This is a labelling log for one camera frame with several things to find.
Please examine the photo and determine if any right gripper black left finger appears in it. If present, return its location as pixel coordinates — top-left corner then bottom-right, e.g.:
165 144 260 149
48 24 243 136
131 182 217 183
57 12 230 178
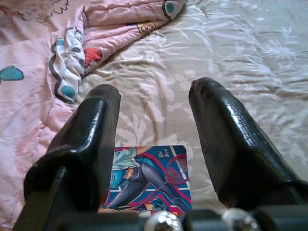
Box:
13 84 121 231

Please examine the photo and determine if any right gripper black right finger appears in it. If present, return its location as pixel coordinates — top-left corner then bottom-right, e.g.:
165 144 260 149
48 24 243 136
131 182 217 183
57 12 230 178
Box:
188 77 308 209

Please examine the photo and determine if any pink cartoon print quilt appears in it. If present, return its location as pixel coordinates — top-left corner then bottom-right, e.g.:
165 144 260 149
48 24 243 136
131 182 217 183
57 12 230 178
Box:
0 0 187 229

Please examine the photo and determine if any bed with beige floral sheet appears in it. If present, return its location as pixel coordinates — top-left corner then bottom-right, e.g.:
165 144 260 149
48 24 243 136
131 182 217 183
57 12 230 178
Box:
74 0 308 212

